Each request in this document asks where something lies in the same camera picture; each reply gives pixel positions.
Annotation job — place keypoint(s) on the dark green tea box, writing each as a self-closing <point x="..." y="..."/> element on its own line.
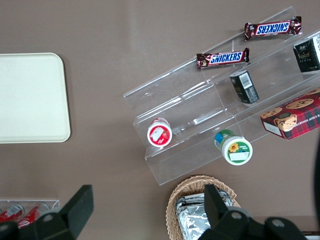
<point x="307" y="53"/>
<point x="245" y="87"/>

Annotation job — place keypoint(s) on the red lid yogurt cup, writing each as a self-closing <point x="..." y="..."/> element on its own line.
<point x="159" y="135"/>

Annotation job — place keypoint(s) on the red tartan cookie box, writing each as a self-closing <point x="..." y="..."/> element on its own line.
<point x="292" y="120"/>

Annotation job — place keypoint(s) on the cream plastic tray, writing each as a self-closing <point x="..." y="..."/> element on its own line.
<point x="30" y="100"/>

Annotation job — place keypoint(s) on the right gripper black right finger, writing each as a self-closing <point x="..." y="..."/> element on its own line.
<point x="217" y="212"/>

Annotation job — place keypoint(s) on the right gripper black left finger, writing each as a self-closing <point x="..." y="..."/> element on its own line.
<point x="75" y="212"/>

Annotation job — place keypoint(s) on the Snickers chocolate bar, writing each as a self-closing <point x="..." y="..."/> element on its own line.
<point x="272" y="28"/>
<point x="222" y="60"/>

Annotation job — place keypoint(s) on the light wicker basket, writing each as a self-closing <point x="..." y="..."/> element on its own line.
<point x="190" y="182"/>

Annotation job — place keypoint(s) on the clear acrylic bottle rack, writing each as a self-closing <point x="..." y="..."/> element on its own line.
<point x="53" y="203"/>

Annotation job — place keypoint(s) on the red cola bottle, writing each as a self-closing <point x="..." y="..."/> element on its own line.
<point x="10" y="212"/>
<point x="32" y="215"/>

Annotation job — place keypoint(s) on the silver foil packet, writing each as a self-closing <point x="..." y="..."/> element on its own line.
<point x="192" y="222"/>
<point x="181" y="200"/>

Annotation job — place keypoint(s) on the clear acrylic stepped shelf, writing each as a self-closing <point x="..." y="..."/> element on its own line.
<point x="175" y="92"/>

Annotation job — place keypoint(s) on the green lid sunflower cup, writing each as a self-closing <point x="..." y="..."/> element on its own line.
<point x="236" y="151"/>

